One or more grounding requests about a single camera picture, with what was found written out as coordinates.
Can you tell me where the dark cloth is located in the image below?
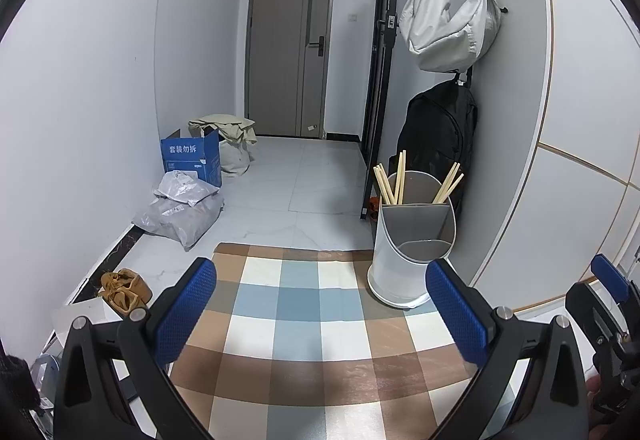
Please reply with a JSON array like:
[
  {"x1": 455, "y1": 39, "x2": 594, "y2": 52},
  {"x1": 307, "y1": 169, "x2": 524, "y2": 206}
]
[{"x1": 0, "y1": 355, "x2": 41, "y2": 411}]

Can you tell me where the grey door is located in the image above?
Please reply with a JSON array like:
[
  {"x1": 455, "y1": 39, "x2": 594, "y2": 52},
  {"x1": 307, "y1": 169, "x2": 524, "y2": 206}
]
[{"x1": 245, "y1": 0, "x2": 337, "y2": 139}]

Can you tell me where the grey plastic parcel bag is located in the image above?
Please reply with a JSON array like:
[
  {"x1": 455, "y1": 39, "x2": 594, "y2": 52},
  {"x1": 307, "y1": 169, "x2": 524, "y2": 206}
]
[{"x1": 132, "y1": 194, "x2": 225, "y2": 251}]

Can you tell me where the bundle of wooden chopsticks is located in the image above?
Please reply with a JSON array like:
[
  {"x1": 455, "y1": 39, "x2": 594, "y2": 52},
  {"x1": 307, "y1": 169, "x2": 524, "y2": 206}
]
[{"x1": 373, "y1": 150, "x2": 465, "y2": 207}]

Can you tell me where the white cabinet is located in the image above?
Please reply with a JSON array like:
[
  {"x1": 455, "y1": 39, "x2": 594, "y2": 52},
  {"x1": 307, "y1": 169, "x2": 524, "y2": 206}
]
[{"x1": 470, "y1": 0, "x2": 640, "y2": 315}]

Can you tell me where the white board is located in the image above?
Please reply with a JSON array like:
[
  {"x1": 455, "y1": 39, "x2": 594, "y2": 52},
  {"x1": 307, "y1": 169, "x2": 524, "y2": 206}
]
[{"x1": 50, "y1": 297, "x2": 126, "y2": 341}]

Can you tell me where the white sack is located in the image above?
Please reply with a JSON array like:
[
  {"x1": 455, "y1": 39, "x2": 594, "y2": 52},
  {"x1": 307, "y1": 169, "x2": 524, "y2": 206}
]
[{"x1": 219, "y1": 135, "x2": 251, "y2": 177}]

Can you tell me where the black metal stand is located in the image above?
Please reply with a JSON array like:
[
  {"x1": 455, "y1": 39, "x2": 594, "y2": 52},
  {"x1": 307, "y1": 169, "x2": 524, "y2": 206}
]
[{"x1": 360, "y1": 0, "x2": 401, "y2": 221}]

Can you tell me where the checkered tablecloth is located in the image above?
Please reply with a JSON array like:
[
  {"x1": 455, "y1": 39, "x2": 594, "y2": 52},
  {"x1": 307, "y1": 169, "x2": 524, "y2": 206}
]
[{"x1": 170, "y1": 242, "x2": 516, "y2": 440}]

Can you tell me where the white plastic parcel bag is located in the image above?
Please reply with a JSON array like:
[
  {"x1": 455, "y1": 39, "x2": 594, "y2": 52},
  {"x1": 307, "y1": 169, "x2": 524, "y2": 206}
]
[{"x1": 153, "y1": 171, "x2": 221, "y2": 207}]

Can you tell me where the white utensil holder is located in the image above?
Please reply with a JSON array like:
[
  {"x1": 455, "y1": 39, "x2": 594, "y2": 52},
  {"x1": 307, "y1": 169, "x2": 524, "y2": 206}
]
[{"x1": 367, "y1": 171, "x2": 457, "y2": 309}]

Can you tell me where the blue cardboard box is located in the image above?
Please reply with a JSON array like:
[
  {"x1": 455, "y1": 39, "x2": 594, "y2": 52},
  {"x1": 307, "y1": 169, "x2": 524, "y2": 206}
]
[{"x1": 160, "y1": 127, "x2": 222, "y2": 188}]

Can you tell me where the black backpack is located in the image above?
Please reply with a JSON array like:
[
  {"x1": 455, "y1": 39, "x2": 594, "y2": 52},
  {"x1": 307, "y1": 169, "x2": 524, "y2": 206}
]
[{"x1": 395, "y1": 70, "x2": 478, "y2": 221}]

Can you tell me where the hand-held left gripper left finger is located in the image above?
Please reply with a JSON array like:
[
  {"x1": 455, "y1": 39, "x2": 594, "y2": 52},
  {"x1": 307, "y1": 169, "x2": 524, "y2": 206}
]
[{"x1": 52, "y1": 257, "x2": 218, "y2": 440}]

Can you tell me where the beige cloth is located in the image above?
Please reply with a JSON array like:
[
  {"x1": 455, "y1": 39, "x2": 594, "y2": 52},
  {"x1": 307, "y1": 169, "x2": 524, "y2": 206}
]
[{"x1": 188, "y1": 114, "x2": 257, "y2": 145}]

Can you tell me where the translucent plastic item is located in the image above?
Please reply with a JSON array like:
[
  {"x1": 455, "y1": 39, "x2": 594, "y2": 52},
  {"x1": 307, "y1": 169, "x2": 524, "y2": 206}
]
[{"x1": 30, "y1": 352, "x2": 63, "y2": 411}]

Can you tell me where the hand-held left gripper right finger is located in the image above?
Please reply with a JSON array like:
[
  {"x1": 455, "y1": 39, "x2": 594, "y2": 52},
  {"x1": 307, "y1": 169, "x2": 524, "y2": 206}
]
[{"x1": 425, "y1": 258, "x2": 591, "y2": 440}]

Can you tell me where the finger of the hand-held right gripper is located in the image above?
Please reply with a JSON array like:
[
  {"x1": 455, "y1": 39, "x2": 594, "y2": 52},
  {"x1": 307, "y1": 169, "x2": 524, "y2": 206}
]
[{"x1": 565, "y1": 254, "x2": 632, "y2": 338}]

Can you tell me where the person's right hand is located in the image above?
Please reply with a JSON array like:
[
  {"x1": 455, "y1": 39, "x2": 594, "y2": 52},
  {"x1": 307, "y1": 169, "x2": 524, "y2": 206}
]
[{"x1": 585, "y1": 376, "x2": 621, "y2": 440}]

